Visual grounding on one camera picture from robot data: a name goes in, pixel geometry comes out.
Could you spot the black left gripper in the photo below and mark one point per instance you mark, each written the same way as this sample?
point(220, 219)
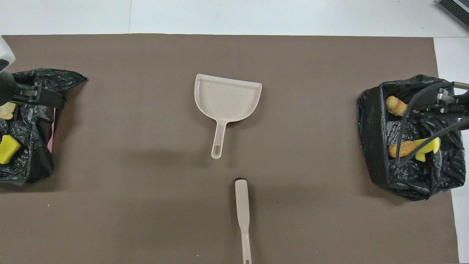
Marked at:
point(7, 88)

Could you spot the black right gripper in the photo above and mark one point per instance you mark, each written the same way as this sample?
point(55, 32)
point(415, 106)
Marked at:
point(462, 104)

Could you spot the pale food toy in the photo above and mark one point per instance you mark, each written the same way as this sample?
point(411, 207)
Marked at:
point(7, 110)

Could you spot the croissant toy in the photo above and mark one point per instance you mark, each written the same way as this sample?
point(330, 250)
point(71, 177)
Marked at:
point(395, 105)

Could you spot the notched yellow sponge piece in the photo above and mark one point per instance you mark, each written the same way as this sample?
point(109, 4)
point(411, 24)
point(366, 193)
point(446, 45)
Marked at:
point(431, 145)

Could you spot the brown bread roll toy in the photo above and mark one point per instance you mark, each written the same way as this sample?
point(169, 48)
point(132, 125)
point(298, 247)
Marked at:
point(403, 148)

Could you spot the yellow sponge chunk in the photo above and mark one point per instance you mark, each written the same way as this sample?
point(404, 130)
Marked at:
point(9, 148)

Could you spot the beige plastic dustpan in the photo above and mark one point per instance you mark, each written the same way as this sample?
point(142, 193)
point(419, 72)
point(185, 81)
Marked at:
point(225, 99)

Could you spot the beige hand brush black bristles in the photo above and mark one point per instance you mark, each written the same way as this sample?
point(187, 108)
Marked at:
point(242, 205)

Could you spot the pink plastic bin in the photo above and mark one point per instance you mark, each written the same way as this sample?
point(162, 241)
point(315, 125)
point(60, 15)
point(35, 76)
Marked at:
point(51, 135)

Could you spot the crumpled black trash bag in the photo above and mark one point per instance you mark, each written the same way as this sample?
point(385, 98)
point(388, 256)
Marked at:
point(33, 161)

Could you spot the black bag lined bin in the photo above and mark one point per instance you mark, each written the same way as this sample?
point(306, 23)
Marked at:
point(414, 179)

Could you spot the dark grey ribbed box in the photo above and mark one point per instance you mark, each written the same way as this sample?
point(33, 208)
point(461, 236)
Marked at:
point(458, 9)

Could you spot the brown table mat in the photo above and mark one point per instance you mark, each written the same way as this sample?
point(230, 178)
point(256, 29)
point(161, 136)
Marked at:
point(146, 205)

